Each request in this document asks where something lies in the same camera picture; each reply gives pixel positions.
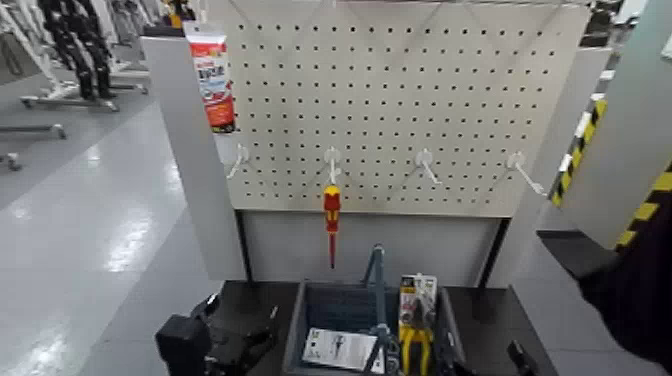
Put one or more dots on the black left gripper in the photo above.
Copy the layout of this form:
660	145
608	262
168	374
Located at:
239	341

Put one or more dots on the grey stand base bar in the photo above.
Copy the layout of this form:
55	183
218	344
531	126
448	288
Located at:
36	129

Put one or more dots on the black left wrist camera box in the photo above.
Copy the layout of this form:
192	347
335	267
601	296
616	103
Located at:
182	346

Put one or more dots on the grey pillar with hazard stripes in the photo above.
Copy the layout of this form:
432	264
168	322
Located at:
624	131

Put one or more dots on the grey wheeled stand base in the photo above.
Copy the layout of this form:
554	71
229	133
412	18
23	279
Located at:
68	102

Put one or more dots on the beige perforated pegboard panel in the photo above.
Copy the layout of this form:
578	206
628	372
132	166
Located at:
399	105

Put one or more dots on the white flat card package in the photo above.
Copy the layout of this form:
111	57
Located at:
341	349

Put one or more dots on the grey stand lower panel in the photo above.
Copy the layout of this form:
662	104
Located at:
367	246

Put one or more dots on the grey blue plastic crate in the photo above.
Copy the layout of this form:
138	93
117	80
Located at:
341	310

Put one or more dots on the black bulky dark object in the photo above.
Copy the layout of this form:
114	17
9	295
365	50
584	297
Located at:
635	294

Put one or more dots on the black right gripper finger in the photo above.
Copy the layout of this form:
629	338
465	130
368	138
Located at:
445	354
521	359

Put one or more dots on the grey stand side panel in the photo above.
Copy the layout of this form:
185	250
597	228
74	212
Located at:
546	173
194	157

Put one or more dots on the black humanoid robot on stand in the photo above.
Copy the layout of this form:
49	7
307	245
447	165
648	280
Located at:
78	47

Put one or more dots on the red white tube package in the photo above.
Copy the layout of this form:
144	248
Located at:
214	78

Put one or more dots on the white humanoid robot on stand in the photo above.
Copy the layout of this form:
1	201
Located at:
26	47

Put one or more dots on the grey caster wheel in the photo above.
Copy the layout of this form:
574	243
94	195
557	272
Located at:
11	160

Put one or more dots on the red yellow screwdriver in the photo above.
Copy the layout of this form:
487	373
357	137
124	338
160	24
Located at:
332	207

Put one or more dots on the white pegboard hook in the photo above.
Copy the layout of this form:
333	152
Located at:
426	162
332	160
239	159
522	170

